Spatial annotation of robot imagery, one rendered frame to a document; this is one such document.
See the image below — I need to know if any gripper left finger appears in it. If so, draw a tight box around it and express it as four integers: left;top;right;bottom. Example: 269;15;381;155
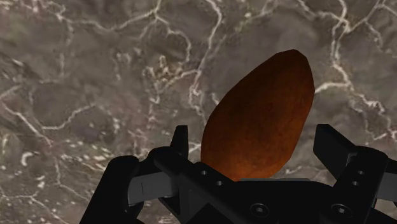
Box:
79;125;241;224

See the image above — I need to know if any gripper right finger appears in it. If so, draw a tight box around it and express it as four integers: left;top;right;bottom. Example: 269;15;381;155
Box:
312;123;397;224

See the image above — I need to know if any orange-brown egg-shaped fruit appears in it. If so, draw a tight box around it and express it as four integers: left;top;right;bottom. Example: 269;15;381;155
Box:
200;48;316;182

